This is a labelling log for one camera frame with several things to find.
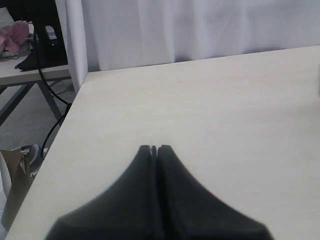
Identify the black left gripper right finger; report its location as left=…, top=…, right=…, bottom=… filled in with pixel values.
left=156, top=145, right=273, bottom=240

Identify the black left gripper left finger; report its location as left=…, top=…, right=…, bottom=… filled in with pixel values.
left=46, top=145, right=157, bottom=240

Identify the brown cardboard box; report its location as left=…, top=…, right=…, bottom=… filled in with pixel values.
left=0, top=144, right=43, bottom=201

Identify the white curtain backdrop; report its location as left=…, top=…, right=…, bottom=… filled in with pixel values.
left=56, top=0, right=320, bottom=91

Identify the grey side table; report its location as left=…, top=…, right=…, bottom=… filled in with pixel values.
left=0, top=56, right=62, bottom=124

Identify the pink cloth pile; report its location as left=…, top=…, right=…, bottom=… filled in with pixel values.
left=0, top=20, right=30, bottom=53

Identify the black floor cable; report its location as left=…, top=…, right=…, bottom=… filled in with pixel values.
left=32, top=22, right=73, bottom=161

